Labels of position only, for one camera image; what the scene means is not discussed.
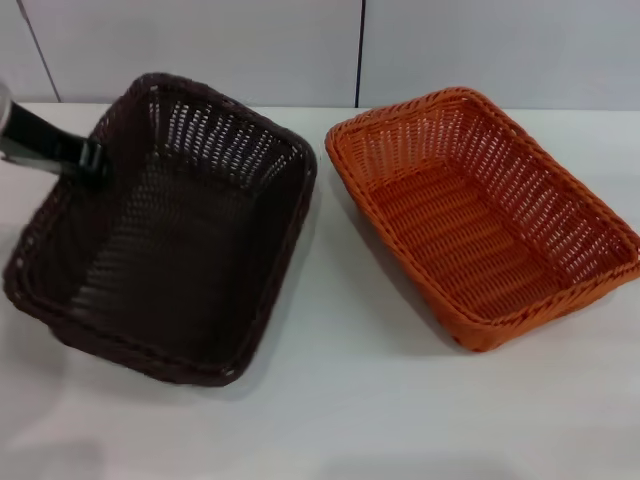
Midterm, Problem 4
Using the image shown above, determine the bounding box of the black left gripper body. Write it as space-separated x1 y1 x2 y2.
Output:
3 98 95 175

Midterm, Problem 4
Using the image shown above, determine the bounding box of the dark brown woven basket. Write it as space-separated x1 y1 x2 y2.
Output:
1 72 320 389

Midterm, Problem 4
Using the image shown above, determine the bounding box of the orange woven basket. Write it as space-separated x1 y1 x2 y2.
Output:
324 87 640 355

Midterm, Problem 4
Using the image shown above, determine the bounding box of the dark vertical wall strip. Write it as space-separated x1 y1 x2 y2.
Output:
353 0 367 109

